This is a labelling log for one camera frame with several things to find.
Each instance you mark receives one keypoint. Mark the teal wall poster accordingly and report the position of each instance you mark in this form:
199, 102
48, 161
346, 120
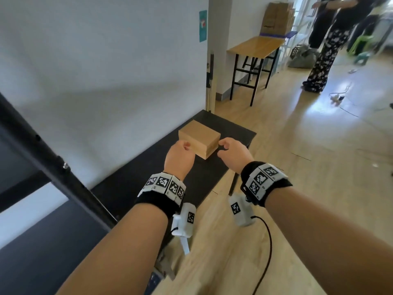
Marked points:
203, 26

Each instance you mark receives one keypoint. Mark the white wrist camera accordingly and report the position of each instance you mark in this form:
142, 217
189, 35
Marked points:
185, 224
241, 211

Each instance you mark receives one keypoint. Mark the person's right thumb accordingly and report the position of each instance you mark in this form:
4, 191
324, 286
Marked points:
222, 153

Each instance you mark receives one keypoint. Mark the person's right hand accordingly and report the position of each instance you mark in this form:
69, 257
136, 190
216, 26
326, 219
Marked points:
238, 155

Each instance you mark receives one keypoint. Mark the grey waist device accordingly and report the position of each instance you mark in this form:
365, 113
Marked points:
159, 273

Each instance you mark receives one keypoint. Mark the person's right forearm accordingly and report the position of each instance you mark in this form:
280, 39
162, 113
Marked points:
331, 242

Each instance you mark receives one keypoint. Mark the grey bag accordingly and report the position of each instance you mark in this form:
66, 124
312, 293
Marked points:
304, 58

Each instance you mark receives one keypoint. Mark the wooden table with black legs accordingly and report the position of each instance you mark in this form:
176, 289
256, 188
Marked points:
256, 46

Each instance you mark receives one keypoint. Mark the light wooden box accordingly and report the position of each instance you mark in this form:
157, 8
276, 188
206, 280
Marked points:
201, 136

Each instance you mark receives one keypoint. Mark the person's left hand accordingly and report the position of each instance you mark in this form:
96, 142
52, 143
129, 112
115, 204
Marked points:
179, 159

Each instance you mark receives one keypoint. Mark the stack of cardboard boxes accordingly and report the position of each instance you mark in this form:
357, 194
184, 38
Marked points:
278, 18

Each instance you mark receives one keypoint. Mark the black marker wristband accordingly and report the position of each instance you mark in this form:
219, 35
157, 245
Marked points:
264, 181
161, 188

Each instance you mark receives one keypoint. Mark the person's left forearm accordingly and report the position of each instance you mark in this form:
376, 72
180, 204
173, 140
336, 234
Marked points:
116, 251

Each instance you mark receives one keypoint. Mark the green plastic stool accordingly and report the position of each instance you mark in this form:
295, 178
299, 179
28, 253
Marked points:
362, 41

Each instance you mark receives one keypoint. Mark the black metal frame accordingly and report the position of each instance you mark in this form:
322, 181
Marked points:
46, 162

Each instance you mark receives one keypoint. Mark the purple flat sheet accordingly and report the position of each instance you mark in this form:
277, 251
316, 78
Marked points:
278, 34

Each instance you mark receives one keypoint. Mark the white power strip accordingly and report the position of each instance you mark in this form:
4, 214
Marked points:
337, 97

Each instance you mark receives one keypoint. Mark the person's left thumb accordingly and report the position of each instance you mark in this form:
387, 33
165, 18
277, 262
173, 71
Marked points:
186, 145

